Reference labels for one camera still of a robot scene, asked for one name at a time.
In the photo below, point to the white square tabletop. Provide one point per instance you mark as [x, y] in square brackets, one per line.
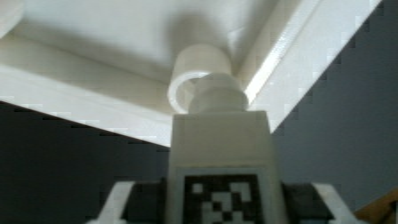
[89, 49]

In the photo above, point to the white table leg with tag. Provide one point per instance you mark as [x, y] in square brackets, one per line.
[224, 187]

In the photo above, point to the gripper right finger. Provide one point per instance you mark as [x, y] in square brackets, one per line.
[343, 216]

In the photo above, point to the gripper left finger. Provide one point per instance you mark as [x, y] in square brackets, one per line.
[112, 210]

